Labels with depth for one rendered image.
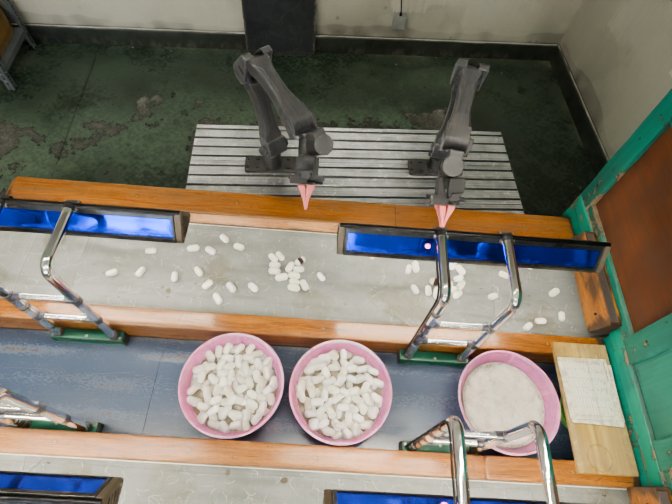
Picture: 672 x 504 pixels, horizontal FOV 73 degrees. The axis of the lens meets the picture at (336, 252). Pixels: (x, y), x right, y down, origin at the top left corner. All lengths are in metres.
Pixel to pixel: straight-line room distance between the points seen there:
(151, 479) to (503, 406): 0.90
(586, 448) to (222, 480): 0.89
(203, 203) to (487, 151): 1.08
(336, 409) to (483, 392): 0.40
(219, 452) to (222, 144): 1.08
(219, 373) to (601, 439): 0.99
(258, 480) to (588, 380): 0.89
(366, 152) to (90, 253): 1.00
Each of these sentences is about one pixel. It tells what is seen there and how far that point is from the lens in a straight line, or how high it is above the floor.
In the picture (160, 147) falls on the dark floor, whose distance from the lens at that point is 2.77.
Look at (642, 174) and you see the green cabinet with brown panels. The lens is 1.45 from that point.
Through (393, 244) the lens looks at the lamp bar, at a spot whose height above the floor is 1.08.
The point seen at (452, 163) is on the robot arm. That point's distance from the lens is 1.26.
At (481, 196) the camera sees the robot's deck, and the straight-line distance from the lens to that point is 1.73.
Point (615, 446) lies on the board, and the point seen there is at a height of 0.78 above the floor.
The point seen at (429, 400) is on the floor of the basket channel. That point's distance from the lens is 1.34.
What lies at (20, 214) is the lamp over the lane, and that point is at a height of 1.09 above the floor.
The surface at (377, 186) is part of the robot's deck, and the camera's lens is 1.65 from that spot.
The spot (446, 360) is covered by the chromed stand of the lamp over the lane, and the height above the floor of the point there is 0.71.
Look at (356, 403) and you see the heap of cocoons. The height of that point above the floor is 0.73.
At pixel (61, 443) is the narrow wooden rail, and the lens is 1.32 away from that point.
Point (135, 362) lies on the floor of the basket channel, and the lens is 1.41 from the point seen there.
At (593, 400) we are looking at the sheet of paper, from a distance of 1.41.
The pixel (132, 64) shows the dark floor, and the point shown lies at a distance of 3.34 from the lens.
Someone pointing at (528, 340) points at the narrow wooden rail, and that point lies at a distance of 1.39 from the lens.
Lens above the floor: 1.95
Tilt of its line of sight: 60 degrees down
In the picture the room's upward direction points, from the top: 7 degrees clockwise
